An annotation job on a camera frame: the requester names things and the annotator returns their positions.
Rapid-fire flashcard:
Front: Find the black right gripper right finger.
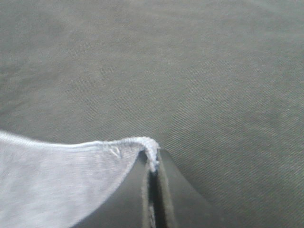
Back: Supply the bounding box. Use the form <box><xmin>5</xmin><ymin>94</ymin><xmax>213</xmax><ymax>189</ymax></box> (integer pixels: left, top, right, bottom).
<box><xmin>155</xmin><ymin>149</ymin><xmax>219</xmax><ymax>228</ymax></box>

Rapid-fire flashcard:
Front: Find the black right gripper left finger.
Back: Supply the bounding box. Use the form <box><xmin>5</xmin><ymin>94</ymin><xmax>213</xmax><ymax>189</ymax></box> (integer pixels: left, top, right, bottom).
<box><xmin>76</xmin><ymin>151</ymin><xmax>154</xmax><ymax>228</ymax></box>

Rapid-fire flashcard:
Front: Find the grey towel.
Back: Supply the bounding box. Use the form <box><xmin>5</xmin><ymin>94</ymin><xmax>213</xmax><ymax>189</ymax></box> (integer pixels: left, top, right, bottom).
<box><xmin>0</xmin><ymin>132</ymin><xmax>159</xmax><ymax>228</ymax></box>

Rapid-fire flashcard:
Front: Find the black table cloth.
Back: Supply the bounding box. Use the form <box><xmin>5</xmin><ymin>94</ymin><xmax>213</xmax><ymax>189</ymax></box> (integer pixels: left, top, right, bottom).
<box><xmin>0</xmin><ymin>0</ymin><xmax>304</xmax><ymax>228</ymax></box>

